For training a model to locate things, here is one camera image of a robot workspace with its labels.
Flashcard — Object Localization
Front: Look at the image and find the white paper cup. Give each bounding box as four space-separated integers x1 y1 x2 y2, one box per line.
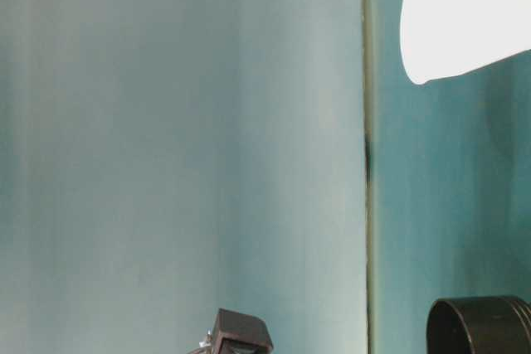
399 0 531 86

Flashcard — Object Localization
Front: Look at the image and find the black cup holder red handle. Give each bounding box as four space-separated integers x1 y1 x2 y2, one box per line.
426 294 531 354

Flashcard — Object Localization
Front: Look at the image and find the blue-green backdrop cloth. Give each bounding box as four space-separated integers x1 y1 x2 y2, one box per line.
0 0 369 354

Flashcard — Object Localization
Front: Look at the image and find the blue-green table cloth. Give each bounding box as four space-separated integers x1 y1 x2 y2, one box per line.
363 0 531 354

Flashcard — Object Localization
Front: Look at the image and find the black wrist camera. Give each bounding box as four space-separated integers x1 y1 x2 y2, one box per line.
209 308 273 354

